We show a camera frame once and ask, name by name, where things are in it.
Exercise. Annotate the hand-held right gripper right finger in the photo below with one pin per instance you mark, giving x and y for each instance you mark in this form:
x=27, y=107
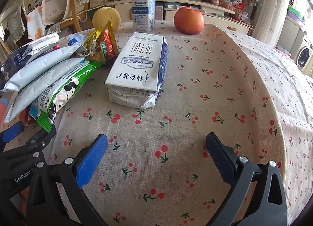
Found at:
x=221, y=160

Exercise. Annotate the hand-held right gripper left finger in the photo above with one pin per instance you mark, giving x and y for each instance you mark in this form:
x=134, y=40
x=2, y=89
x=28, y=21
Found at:
x=91, y=162

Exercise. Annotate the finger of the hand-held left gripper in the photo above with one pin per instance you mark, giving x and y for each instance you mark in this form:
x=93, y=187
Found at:
x=12, y=131
x=39, y=142

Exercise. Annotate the green cow print packet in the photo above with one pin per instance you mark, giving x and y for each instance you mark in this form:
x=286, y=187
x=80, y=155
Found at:
x=71, y=81

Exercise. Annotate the white blue milk carton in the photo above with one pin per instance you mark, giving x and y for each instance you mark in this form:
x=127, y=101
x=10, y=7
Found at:
x=137, y=69

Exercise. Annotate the cherry print tablecloth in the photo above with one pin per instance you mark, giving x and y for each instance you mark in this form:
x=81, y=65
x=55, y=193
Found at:
x=195, y=94

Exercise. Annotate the silver packet dark print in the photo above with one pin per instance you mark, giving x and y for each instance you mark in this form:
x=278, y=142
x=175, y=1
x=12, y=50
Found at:
x=29, y=50

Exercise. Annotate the orange print dining tablecloth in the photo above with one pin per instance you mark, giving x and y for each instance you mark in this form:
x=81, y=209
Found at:
x=36, y=23

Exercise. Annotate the yellow red snack packet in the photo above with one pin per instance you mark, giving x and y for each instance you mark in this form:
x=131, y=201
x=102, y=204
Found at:
x=102, y=45

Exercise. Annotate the light wooden chair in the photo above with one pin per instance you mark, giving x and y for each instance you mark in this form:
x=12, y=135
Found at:
x=73, y=20

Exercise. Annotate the white washing machine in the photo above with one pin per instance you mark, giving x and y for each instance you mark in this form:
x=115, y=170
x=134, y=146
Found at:
x=304, y=52

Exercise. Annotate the cream television cabinet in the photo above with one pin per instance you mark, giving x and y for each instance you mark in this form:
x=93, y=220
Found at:
x=220, y=21

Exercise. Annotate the yellow pear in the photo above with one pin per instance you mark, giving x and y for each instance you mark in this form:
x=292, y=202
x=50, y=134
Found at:
x=105, y=18

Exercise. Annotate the red apple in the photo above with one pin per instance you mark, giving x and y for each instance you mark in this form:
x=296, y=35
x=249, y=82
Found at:
x=189, y=20

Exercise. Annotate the white curtain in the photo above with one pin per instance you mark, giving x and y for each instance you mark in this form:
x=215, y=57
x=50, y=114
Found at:
x=273, y=8

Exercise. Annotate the white milk bottle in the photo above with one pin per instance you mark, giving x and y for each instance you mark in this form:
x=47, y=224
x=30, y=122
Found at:
x=143, y=8

